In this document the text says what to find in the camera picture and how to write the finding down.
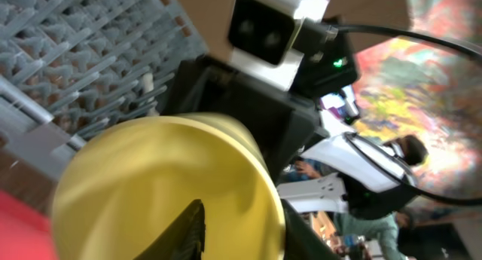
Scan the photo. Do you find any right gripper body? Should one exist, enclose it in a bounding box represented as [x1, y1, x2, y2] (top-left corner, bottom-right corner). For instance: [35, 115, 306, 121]
[161, 56, 328, 182]

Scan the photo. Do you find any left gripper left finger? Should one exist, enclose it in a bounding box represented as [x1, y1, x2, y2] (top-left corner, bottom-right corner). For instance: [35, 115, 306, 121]
[135, 199, 206, 260]

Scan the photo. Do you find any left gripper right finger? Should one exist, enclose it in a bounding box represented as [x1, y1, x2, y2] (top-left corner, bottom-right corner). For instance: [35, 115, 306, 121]
[281, 200, 339, 260]

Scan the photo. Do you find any yellow plastic cup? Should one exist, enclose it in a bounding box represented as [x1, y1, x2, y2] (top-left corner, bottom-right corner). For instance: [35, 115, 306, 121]
[51, 113, 285, 260]

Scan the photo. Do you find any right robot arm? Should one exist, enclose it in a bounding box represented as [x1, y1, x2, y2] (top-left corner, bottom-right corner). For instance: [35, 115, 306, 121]
[163, 14, 423, 219]

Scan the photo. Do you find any grey dishwasher rack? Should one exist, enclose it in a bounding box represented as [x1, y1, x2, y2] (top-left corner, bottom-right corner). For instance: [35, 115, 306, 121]
[1, 0, 207, 179]

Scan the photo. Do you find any person in background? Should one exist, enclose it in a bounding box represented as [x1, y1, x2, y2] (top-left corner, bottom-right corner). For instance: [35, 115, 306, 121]
[285, 159, 414, 260]

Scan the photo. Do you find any red serving tray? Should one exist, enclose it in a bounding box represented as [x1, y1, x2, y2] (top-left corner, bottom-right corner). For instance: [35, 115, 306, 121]
[1, 191, 57, 260]

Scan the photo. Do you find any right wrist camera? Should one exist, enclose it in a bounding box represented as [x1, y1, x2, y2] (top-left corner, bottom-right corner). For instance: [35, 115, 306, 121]
[227, 0, 330, 91]

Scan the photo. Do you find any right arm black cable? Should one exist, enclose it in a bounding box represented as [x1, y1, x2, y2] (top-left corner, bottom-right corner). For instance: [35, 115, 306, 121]
[331, 23, 482, 207]

